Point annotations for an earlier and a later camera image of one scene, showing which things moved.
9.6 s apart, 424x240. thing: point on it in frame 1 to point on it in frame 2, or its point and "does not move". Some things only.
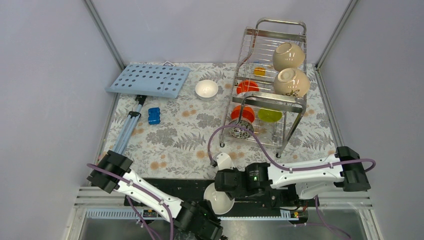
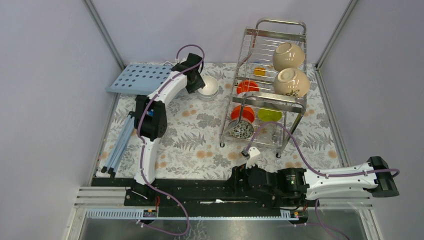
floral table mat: x=179 y=138 does not move
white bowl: x=221 y=202 to x=211 y=85
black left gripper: x=206 y=205 to x=199 y=83
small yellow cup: x=259 y=72 does not move
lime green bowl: x=268 y=116 does not move
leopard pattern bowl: x=240 y=133 does not move
